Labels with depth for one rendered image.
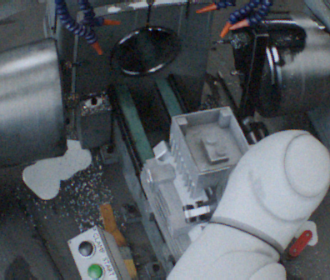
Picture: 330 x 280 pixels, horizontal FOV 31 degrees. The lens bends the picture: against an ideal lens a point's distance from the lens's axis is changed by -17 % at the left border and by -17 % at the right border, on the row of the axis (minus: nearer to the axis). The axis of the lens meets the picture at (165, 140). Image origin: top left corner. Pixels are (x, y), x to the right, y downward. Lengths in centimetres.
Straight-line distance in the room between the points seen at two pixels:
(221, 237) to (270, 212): 6
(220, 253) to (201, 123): 53
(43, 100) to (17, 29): 74
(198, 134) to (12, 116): 34
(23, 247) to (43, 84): 38
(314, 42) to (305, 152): 74
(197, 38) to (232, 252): 86
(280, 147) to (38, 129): 63
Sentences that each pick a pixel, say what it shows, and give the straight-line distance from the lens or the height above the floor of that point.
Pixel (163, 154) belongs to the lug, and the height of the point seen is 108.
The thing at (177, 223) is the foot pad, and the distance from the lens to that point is 108.
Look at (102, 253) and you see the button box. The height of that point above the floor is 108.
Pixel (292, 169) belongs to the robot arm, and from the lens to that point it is 64.
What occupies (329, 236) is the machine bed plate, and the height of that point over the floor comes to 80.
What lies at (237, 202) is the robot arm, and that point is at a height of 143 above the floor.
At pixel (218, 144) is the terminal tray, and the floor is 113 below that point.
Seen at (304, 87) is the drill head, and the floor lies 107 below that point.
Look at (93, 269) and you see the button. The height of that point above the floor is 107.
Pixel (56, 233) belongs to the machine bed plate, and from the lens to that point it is 138.
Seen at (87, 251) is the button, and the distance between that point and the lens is 104.
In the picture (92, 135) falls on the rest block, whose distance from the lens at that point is 149.
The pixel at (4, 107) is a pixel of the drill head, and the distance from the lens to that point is 117.
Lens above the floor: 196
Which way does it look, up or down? 49 degrees down
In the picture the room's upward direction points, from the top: 7 degrees clockwise
